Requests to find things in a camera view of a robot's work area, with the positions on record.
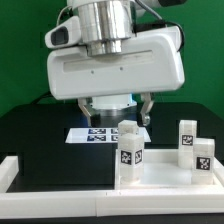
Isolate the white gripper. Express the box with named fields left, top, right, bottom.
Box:
left=47, top=26, right=185, bottom=126

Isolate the white square table top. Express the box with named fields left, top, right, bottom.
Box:
left=115, top=149, right=224, bottom=191

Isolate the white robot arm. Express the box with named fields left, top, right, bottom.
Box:
left=45, top=0, right=185, bottom=125

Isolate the white sheet with fiducial markers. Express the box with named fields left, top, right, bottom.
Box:
left=65, top=126, right=152, bottom=144

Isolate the white front obstacle bar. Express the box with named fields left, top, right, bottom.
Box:
left=0, top=187, right=224, bottom=220

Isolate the white obstacle bar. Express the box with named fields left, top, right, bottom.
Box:
left=0, top=156, right=19, bottom=193
left=0, top=187, right=224, bottom=220

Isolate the white left obstacle bar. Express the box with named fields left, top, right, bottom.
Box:
left=0, top=156, right=19, bottom=193

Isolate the black cable on table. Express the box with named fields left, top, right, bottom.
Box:
left=30, top=92, right=54, bottom=105

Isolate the grey braided wrist cable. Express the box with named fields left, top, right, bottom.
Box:
left=134, top=0, right=186, bottom=53

